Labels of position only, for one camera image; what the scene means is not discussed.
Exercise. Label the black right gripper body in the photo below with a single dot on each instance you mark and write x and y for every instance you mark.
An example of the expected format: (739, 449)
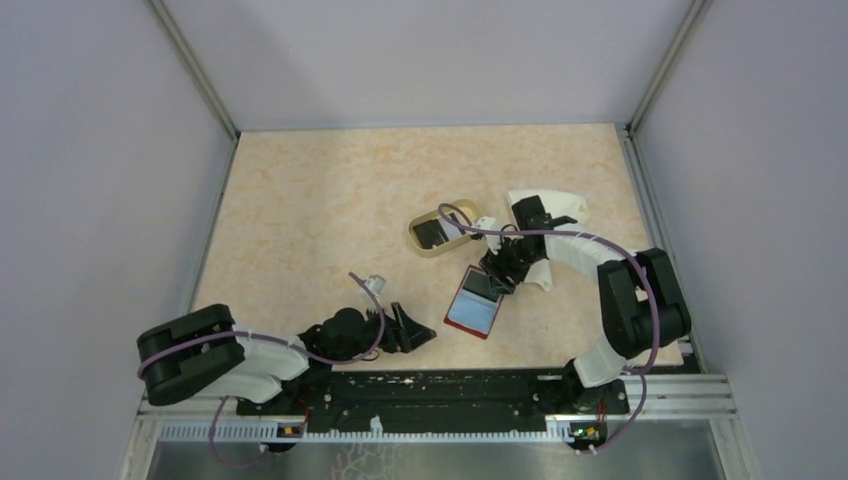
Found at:
(512, 258)

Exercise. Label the aluminium frame rail right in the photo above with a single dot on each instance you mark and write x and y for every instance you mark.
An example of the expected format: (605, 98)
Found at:
(693, 17)

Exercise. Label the aluminium front frame rail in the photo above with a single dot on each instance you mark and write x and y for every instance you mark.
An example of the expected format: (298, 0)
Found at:
(667, 397)

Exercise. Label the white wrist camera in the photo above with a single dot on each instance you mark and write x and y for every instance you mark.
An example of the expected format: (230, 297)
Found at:
(375, 284)
(487, 223)

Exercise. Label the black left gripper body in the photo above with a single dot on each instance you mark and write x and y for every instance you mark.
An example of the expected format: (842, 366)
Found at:
(395, 338)

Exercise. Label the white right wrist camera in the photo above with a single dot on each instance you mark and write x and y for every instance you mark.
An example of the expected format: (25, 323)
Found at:
(487, 223)

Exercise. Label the black silver-striped VIP card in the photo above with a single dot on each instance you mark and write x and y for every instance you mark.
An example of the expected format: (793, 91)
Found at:
(435, 232)

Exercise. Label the white cloth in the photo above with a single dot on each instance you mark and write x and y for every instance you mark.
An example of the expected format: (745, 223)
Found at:
(556, 203)

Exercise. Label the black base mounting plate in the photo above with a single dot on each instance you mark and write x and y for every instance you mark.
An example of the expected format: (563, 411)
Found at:
(439, 401)

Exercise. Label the aluminium frame rail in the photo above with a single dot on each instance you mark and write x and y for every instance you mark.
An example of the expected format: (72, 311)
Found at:
(667, 397)
(192, 66)
(693, 17)

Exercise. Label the aluminium frame rail left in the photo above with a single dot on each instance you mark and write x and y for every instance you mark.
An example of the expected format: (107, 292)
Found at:
(192, 66)

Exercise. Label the white slotted cable duct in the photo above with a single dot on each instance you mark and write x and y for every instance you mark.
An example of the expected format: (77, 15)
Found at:
(274, 432)

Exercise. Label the red leather card holder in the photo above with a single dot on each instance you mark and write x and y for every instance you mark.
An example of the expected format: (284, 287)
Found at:
(471, 314)

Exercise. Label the beige plastic tray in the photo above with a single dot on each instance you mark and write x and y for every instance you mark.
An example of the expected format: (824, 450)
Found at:
(469, 212)

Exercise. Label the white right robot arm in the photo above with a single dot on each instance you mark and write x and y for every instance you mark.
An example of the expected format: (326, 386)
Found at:
(642, 305)

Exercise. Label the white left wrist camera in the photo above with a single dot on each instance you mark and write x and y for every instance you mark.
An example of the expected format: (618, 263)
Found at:
(375, 284)

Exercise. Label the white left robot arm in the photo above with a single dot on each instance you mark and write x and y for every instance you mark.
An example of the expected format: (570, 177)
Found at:
(206, 353)

